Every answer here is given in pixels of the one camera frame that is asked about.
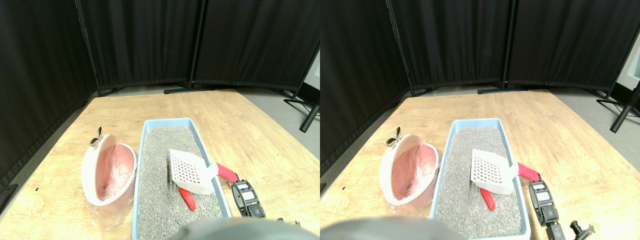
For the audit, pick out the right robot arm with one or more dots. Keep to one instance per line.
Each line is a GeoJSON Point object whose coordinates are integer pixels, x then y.
{"type": "Point", "coordinates": [556, 232]}

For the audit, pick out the red lump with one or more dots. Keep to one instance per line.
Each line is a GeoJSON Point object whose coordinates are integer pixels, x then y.
{"type": "Point", "coordinates": [188, 199]}
{"type": "Point", "coordinates": [488, 200]}

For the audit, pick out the blue litter tray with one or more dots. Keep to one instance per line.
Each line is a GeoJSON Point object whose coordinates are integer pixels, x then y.
{"type": "Point", "coordinates": [462, 165]}
{"type": "Point", "coordinates": [160, 165]}

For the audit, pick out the black curtain stand foot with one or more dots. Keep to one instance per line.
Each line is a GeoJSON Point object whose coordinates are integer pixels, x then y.
{"type": "Point", "coordinates": [500, 90]}
{"type": "Point", "coordinates": [310, 119]}
{"type": "Point", "coordinates": [622, 119]}

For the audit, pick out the black curtain stand pole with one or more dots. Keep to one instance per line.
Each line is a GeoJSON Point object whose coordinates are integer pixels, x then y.
{"type": "Point", "coordinates": [618, 75]}
{"type": "Point", "coordinates": [509, 45]}
{"type": "Point", "coordinates": [306, 75]}
{"type": "Point", "coordinates": [399, 47]}
{"type": "Point", "coordinates": [198, 45]}

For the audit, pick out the white bin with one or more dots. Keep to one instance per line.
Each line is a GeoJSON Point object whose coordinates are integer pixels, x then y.
{"type": "Point", "coordinates": [387, 170]}
{"type": "Point", "coordinates": [90, 170]}

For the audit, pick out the white shelf unit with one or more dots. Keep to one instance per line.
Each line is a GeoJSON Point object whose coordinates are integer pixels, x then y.
{"type": "Point", "coordinates": [632, 65]}
{"type": "Point", "coordinates": [316, 70]}

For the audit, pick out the black bracket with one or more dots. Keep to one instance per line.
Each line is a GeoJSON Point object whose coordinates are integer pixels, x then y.
{"type": "Point", "coordinates": [580, 230]}

